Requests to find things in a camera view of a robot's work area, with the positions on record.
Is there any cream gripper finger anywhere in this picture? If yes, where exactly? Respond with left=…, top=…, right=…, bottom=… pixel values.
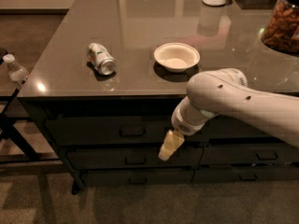
left=158, top=145, right=177, bottom=161

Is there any dark drawer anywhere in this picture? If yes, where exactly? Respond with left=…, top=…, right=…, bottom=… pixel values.
left=81, top=168, right=193, bottom=187
left=45, top=114, right=219, bottom=147
left=192, top=166, right=299, bottom=183
left=66, top=147, right=203, bottom=170
left=200, top=143, right=299, bottom=165
left=202, top=116, right=270, bottom=138

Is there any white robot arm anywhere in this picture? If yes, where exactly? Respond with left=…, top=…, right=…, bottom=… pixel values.
left=158, top=68, right=299, bottom=161

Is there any white paper bowl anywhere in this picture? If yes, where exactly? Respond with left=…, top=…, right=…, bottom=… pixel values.
left=153, top=43, right=200, bottom=73

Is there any dark cabinet counter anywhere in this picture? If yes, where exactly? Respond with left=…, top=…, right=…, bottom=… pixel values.
left=19, top=0, right=299, bottom=189

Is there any silver green soda can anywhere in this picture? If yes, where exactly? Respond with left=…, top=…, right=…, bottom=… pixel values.
left=87, top=43, right=116, bottom=76

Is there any dark side table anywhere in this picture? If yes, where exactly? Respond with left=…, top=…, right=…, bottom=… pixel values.
left=0, top=49, right=57, bottom=161

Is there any jar of nuts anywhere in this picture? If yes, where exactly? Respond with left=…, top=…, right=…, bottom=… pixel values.
left=262, top=0, right=299, bottom=53

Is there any clear plastic water bottle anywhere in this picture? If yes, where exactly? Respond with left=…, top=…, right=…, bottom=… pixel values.
left=3, top=54, right=29, bottom=90

